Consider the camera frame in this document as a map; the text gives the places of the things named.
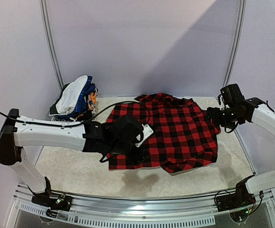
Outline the red black plaid shirt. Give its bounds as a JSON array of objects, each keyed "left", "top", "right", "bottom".
[{"left": 106, "top": 93, "right": 220, "bottom": 173}]

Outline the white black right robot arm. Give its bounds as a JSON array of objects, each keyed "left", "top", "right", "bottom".
[{"left": 205, "top": 97, "right": 275, "bottom": 207}]

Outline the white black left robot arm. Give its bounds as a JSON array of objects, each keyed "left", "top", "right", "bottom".
[{"left": 0, "top": 109, "right": 154, "bottom": 206}]

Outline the white laundry basket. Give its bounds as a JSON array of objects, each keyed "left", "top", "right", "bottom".
[{"left": 50, "top": 112, "right": 80, "bottom": 122}]

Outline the blue patterned garment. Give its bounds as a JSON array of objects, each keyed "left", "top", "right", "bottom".
[{"left": 56, "top": 76, "right": 99, "bottom": 121}]

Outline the white folded garment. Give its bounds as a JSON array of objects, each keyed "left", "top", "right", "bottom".
[{"left": 56, "top": 75, "right": 88, "bottom": 115}]

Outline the dark green garment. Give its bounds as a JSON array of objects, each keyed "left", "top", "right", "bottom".
[{"left": 48, "top": 84, "right": 69, "bottom": 116}]

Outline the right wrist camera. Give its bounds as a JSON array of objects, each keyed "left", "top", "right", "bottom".
[{"left": 220, "top": 84, "right": 245, "bottom": 107}]

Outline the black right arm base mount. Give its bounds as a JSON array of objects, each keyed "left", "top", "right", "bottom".
[{"left": 214, "top": 178, "right": 264, "bottom": 224}]

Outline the aluminium front rail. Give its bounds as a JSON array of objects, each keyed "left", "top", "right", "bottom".
[{"left": 6, "top": 184, "right": 275, "bottom": 228}]

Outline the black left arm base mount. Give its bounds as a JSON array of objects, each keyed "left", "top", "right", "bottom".
[{"left": 28, "top": 177, "right": 73, "bottom": 219}]

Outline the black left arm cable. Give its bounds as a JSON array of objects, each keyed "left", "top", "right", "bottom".
[{"left": 0, "top": 101, "right": 152, "bottom": 149}]

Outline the aluminium left corner post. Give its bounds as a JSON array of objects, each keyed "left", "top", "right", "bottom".
[{"left": 39, "top": 0, "right": 64, "bottom": 90}]

